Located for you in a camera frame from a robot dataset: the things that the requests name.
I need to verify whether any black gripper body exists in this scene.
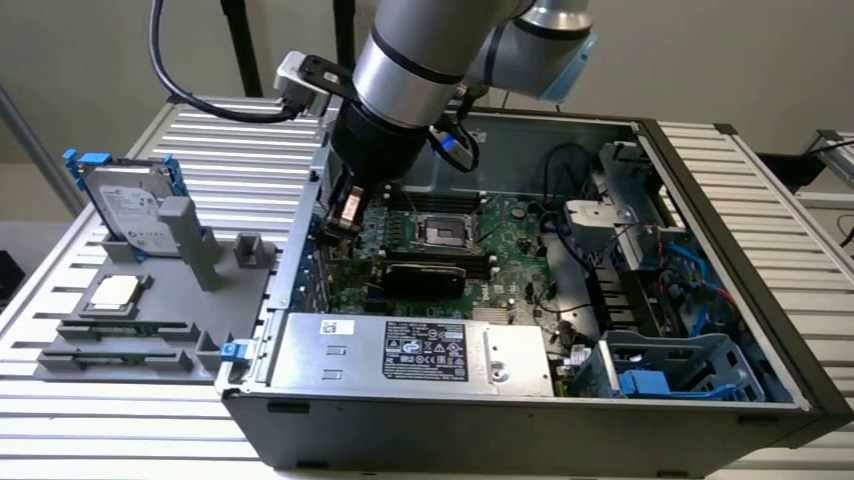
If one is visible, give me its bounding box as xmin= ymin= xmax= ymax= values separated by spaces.
xmin=328 ymin=101 xmax=430 ymax=191

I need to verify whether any black RAM slot bank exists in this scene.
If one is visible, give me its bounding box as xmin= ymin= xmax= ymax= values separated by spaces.
xmin=378 ymin=248 xmax=501 ymax=282
xmin=398 ymin=188 xmax=486 ymax=213

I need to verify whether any CPU socket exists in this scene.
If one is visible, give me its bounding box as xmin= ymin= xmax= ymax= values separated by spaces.
xmin=411 ymin=211 xmax=487 ymax=253

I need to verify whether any black tripod pole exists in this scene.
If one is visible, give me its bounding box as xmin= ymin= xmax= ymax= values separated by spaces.
xmin=332 ymin=0 xmax=361 ymax=67
xmin=219 ymin=0 xmax=266 ymax=99

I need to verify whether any green motherboard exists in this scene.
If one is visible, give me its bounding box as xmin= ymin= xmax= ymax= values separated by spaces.
xmin=312 ymin=183 xmax=593 ymax=346

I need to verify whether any silver power supply unit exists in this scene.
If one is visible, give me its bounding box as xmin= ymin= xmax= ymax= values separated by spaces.
xmin=267 ymin=312 xmax=559 ymax=399

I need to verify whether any blue case latch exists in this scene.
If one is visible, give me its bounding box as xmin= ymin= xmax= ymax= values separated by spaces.
xmin=218 ymin=338 xmax=252 ymax=362

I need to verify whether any hard disk in blue caddy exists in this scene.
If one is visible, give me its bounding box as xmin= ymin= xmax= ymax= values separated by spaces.
xmin=62 ymin=148 xmax=187 ymax=262

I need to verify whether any grey parts rack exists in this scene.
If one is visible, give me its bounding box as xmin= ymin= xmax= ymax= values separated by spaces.
xmin=38 ymin=195 xmax=283 ymax=385

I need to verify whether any silver CPU chip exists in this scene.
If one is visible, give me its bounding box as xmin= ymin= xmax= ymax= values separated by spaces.
xmin=88 ymin=273 xmax=147 ymax=310

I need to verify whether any metal drive cage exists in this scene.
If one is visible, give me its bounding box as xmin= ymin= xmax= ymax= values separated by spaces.
xmin=586 ymin=139 xmax=690 ymax=244

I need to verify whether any green RAM stick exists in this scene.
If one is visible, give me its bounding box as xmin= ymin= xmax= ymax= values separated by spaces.
xmin=40 ymin=350 xmax=186 ymax=367
xmin=58 ymin=323 xmax=192 ymax=337

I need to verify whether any grey metal pole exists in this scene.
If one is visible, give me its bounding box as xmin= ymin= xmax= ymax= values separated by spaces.
xmin=0 ymin=82 xmax=72 ymax=219

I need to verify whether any black open PC case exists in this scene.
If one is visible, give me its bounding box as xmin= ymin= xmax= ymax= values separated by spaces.
xmin=218 ymin=105 xmax=854 ymax=472

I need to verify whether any black box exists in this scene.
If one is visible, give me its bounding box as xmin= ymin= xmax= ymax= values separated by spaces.
xmin=0 ymin=249 xmax=27 ymax=304

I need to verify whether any grey-blue disk bay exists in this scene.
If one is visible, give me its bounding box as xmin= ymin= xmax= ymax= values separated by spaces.
xmin=574 ymin=328 xmax=767 ymax=402

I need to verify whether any blue-lit USB plug cable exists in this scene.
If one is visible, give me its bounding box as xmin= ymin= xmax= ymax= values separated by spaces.
xmin=429 ymin=84 xmax=483 ymax=174

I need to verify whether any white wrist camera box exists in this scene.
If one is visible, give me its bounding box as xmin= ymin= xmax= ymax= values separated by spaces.
xmin=274 ymin=49 xmax=357 ymax=119

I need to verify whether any black looped wire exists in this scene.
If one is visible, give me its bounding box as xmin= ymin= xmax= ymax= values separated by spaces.
xmin=541 ymin=143 xmax=597 ymax=204

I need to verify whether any thick black camera cable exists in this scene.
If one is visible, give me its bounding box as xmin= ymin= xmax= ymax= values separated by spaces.
xmin=148 ymin=0 xmax=299 ymax=125

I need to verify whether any blue SATA wire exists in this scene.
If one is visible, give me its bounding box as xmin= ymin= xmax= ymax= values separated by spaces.
xmin=655 ymin=243 xmax=721 ymax=324

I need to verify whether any red wire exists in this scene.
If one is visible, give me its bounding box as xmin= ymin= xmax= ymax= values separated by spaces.
xmin=710 ymin=282 xmax=743 ymax=324

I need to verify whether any aluminium frame rail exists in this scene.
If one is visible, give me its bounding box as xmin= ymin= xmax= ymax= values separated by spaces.
xmin=792 ymin=128 xmax=854 ymax=211

